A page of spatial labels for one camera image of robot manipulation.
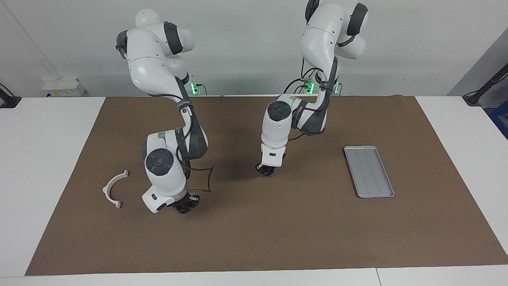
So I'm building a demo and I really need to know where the silver metal tray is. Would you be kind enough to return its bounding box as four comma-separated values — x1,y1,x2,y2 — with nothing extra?
344,145,395,199

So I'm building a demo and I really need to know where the brown table mat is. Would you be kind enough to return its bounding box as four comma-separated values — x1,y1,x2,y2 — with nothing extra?
25,95,508,276

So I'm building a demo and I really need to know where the white power strip box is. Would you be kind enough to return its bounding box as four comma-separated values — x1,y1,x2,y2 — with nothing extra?
42,77,86,98

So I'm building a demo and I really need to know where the black clamp stand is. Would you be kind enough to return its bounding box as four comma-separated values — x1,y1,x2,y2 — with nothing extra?
462,64,508,106
0,83,21,108

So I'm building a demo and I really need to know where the blue storage bin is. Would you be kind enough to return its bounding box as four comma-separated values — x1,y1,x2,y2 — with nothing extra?
489,101,508,139

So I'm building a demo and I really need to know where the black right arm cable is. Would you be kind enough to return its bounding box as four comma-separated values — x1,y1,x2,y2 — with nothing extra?
182,164,216,193

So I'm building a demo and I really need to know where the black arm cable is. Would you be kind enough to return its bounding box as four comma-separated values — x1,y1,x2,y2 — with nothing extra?
182,164,216,193
288,58,340,142

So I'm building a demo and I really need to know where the white curved plastic bracket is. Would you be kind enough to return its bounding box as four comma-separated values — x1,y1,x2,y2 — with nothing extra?
102,170,129,209

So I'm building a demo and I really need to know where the black base cable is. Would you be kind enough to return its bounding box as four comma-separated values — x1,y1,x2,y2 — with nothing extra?
283,77,307,95

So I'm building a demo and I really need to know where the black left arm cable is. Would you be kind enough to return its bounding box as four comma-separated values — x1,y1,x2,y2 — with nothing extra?
288,58,340,142

